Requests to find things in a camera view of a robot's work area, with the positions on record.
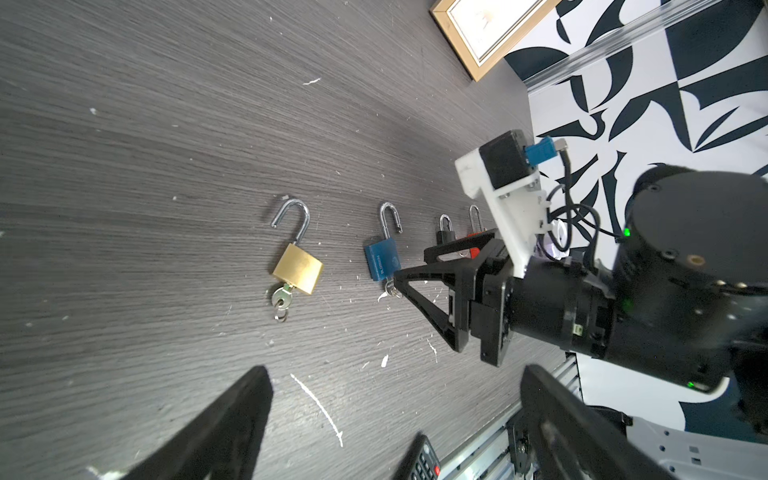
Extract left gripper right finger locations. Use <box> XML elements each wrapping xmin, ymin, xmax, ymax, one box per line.
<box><xmin>520</xmin><ymin>364</ymin><xmax>673</xmax><ymax>479</ymax></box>

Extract wooden picture frame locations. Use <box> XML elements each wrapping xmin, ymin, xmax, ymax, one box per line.
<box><xmin>429</xmin><ymin>0</ymin><xmax>558</xmax><ymax>82</ymax></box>

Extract small black padlock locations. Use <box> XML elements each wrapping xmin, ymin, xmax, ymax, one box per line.
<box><xmin>436</xmin><ymin>214</ymin><xmax>456</xmax><ymax>245</ymax></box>

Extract blue padlock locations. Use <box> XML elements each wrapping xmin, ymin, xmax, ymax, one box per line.
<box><xmin>363</xmin><ymin>201</ymin><xmax>403</xmax><ymax>298</ymax></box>

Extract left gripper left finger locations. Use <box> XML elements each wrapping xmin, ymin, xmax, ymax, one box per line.
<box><xmin>125</xmin><ymin>365</ymin><xmax>273</xmax><ymax>479</ymax></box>

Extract red padlock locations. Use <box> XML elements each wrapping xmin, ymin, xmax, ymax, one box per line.
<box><xmin>467</xmin><ymin>204</ymin><xmax>485</xmax><ymax>237</ymax></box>

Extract black remote control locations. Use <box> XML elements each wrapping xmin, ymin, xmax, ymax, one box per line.
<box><xmin>393</xmin><ymin>432</ymin><xmax>441</xmax><ymax>480</ymax></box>

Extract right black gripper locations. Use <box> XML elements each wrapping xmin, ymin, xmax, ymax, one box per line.
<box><xmin>394</xmin><ymin>228</ymin><xmax>514</xmax><ymax>367</ymax></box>

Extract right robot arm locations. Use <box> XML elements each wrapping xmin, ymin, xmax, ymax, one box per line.
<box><xmin>394</xmin><ymin>166</ymin><xmax>767</xmax><ymax>435</ymax></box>

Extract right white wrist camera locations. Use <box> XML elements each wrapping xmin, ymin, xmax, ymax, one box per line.
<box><xmin>454</xmin><ymin>130</ymin><xmax>567</xmax><ymax>279</ymax></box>

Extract brass padlock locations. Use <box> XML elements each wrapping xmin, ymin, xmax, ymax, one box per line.
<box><xmin>270</xmin><ymin>198</ymin><xmax>324</xmax><ymax>323</ymax></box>

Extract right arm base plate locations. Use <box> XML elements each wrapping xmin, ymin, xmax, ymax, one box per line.
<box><xmin>506</xmin><ymin>410</ymin><xmax>535</xmax><ymax>479</ymax></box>

